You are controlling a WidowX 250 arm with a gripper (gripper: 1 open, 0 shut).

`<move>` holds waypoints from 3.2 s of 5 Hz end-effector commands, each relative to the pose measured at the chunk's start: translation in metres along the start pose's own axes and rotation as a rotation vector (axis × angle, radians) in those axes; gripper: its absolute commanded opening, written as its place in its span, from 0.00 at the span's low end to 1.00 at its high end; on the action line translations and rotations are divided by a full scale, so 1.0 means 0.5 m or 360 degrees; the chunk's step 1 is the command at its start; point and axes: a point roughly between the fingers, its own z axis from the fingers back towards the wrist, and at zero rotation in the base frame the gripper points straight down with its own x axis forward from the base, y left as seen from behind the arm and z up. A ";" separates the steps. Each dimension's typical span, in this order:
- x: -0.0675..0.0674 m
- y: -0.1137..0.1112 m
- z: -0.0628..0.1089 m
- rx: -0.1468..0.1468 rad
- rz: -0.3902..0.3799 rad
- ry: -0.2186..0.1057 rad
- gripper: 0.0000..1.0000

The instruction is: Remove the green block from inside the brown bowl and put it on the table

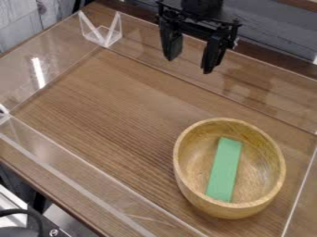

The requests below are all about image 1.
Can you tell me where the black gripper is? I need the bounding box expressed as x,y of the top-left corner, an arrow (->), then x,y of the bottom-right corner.
157,0 -> 242,74

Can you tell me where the brown wooden bowl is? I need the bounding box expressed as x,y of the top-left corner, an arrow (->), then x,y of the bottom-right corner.
174,118 -> 287,219

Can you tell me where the green rectangular block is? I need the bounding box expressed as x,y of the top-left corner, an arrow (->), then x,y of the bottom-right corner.
206,137 -> 242,202

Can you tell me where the black cable on floor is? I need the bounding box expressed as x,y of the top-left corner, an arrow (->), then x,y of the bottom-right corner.
0,208 -> 44,237

